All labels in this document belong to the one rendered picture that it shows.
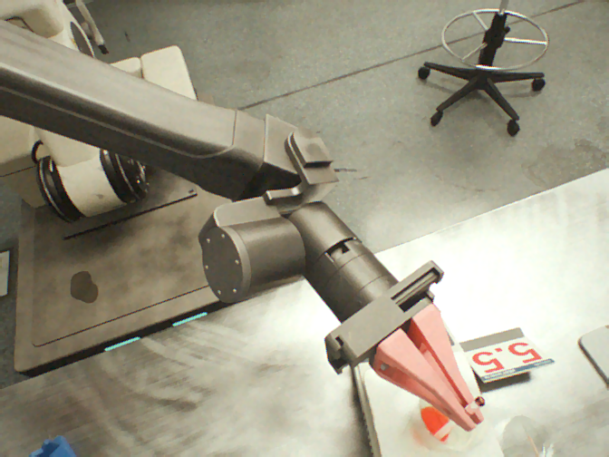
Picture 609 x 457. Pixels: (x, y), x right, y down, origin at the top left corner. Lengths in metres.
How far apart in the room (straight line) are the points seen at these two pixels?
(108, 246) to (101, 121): 0.98
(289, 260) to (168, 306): 0.85
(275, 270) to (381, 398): 0.24
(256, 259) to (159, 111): 0.14
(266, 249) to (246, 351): 0.34
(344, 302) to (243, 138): 0.15
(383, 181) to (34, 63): 1.47
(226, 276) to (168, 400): 0.35
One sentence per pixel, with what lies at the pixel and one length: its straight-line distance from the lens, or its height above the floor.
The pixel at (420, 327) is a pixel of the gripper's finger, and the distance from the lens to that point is 0.30.
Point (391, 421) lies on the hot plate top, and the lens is 0.49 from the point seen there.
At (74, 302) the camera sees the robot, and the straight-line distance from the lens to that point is 1.26.
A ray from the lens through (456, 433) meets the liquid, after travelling 0.47.
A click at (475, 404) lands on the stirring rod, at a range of 0.29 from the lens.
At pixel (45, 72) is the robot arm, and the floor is 1.16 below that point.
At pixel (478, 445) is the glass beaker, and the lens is 0.43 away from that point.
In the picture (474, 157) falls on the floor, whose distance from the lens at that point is 1.85.
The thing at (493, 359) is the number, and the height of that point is 0.77.
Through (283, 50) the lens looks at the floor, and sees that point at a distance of 2.39.
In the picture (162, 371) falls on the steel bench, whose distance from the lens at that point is 0.65.
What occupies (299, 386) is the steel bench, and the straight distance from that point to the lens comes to 0.59.
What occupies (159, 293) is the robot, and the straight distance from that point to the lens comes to 1.16.
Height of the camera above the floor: 1.33
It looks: 57 degrees down
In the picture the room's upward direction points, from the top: 10 degrees counter-clockwise
